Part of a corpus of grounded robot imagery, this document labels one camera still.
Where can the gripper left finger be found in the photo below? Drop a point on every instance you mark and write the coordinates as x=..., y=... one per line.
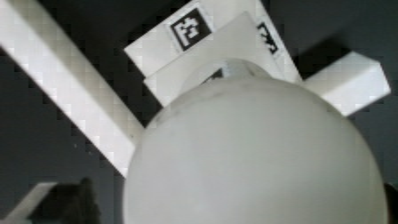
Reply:
x=59, y=203

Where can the white lamp base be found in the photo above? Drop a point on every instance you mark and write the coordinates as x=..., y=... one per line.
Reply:
x=215, y=30

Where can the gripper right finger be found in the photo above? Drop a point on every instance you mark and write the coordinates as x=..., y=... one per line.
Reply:
x=391, y=196

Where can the white fence rail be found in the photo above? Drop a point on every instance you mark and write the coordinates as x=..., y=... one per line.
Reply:
x=350, y=83
x=47, y=55

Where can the white lamp bulb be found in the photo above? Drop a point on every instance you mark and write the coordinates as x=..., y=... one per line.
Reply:
x=253, y=159

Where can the white front fence rail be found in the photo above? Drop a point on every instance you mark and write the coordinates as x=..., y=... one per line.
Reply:
x=47, y=55

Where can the white right fence rail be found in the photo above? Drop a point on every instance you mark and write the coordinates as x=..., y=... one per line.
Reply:
x=350, y=83

